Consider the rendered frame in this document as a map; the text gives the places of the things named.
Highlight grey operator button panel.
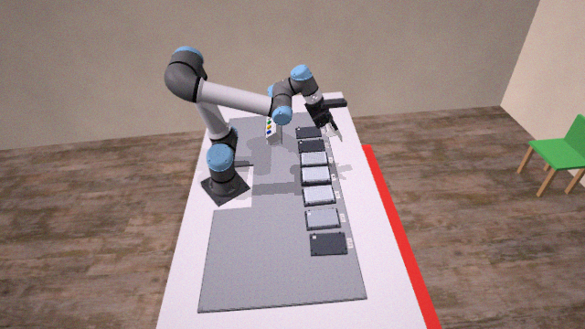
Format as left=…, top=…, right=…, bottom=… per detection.
left=266, top=117, right=282, bottom=145

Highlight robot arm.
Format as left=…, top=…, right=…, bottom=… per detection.
left=164, top=47, right=323, bottom=197

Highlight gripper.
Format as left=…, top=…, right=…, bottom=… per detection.
left=304, top=96, right=343, bottom=142

